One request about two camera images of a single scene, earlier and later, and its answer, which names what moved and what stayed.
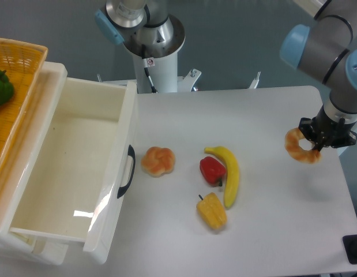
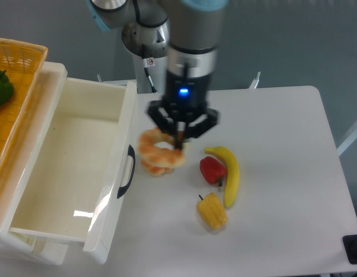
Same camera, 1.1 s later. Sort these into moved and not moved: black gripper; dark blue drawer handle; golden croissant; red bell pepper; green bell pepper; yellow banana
Moved: black gripper; golden croissant
Not moved: red bell pepper; yellow banana; green bell pepper; dark blue drawer handle
